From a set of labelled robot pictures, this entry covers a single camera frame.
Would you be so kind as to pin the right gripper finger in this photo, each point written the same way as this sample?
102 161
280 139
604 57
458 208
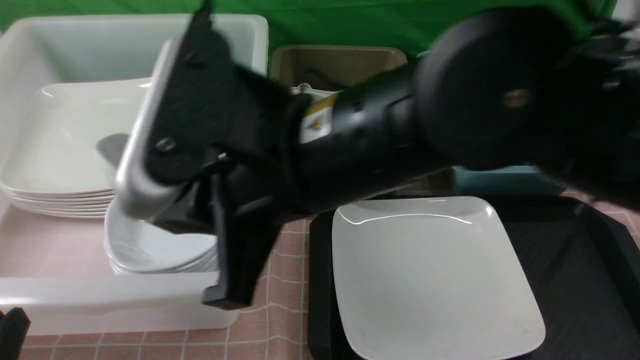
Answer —
246 216

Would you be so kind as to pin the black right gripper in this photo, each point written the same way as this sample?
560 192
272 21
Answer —
215 112

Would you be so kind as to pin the large white square plate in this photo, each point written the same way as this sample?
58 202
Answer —
431 279

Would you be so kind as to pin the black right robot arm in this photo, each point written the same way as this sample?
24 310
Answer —
588 131

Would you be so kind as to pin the pile of white soup spoons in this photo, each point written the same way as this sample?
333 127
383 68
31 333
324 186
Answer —
316 94

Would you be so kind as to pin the pink checked tablecloth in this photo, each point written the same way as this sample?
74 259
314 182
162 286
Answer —
275 328

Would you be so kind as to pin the stack of white bowls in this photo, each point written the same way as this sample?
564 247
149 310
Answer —
135 247

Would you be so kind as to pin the olive green plastic bin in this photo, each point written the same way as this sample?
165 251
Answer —
331 67

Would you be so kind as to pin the stack of white square plates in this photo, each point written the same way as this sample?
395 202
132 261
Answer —
53 167

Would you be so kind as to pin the large translucent white tub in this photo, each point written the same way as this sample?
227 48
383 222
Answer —
56 268

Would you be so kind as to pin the green backdrop cloth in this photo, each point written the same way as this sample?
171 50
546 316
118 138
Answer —
409 25

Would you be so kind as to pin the black object at corner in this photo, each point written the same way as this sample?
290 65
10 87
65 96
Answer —
14 327

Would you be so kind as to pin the blue plastic bin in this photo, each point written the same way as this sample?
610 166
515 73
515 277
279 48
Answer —
500 180

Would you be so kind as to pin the black serving tray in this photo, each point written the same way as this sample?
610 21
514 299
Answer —
583 267

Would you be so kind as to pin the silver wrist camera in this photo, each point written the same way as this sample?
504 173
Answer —
140 196

